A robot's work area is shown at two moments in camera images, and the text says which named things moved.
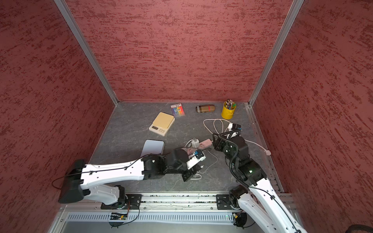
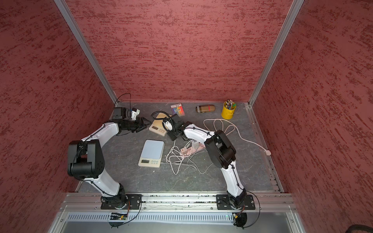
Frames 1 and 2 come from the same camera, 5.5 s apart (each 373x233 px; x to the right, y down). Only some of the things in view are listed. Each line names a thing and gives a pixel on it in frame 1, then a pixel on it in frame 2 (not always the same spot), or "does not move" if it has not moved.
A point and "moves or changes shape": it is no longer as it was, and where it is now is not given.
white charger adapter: x=195 y=143 does not move
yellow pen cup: x=228 y=108 does not move
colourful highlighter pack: x=178 y=109 does not move
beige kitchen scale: x=162 y=124 does not move
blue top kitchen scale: x=152 y=147 does not move
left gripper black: x=190 y=172 -> x=142 y=122
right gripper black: x=220 y=140 -> x=173 y=138
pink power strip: x=191 y=150 does not move
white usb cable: x=206 y=171 moves or changes shape
